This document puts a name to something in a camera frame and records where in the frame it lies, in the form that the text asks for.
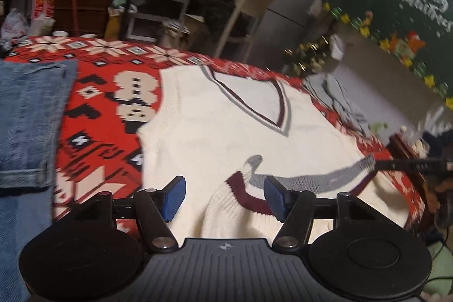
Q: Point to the small tinsel tree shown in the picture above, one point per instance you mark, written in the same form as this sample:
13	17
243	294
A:
308	54

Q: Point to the red patterned blanket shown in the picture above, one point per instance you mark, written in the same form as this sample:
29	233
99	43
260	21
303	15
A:
102	132

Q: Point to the green festive wall banner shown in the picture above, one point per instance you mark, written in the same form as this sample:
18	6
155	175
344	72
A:
400	4

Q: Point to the wooden nightstand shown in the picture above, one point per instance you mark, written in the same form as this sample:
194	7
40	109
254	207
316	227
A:
407	150

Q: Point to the white knit sweater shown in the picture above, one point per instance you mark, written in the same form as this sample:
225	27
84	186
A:
212	139

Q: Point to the white plastic bag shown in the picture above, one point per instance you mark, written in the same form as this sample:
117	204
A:
13	25

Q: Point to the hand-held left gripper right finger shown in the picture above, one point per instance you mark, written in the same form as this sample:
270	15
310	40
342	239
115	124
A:
274	198

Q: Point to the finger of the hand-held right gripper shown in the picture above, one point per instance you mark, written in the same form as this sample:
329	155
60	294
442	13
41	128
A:
407	165

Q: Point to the blue jeans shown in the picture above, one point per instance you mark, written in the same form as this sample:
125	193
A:
24	125

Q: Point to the grey garment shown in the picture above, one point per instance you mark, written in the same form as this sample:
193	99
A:
339	100

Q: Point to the white drawer rack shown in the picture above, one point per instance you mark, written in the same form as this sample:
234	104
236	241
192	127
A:
159	4

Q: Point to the white paper sheet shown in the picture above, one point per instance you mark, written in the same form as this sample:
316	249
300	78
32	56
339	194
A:
337	46

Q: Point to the red and white box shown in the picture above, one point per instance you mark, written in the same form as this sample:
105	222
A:
42	6

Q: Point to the brown wooden drawer cabinet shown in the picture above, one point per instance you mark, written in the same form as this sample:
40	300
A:
85	10

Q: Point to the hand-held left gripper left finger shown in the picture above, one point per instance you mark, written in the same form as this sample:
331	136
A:
175	198

